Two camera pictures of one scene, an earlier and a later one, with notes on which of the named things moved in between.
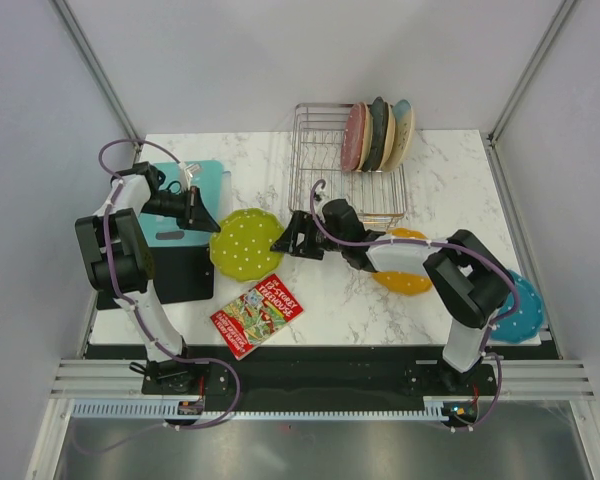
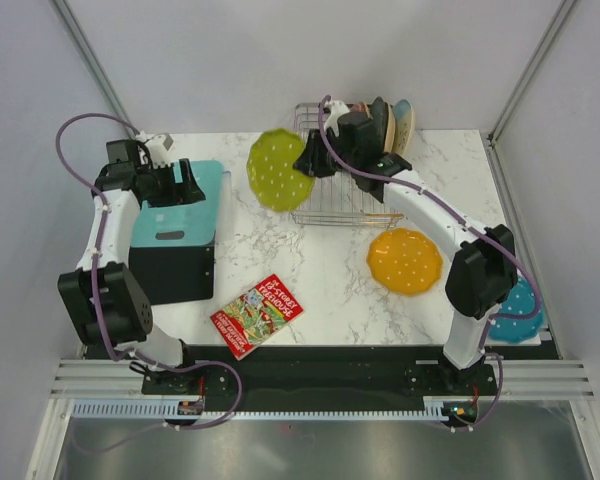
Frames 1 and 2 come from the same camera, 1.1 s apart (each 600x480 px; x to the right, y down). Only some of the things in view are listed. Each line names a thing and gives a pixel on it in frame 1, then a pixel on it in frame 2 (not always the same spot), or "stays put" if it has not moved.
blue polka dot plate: [528, 318] stays put
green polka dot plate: [241, 250] to [276, 183]
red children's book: [256, 315] stays put
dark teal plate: [379, 111] stays put
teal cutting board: [161, 231] stays put
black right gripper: [301, 223] to [309, 160]
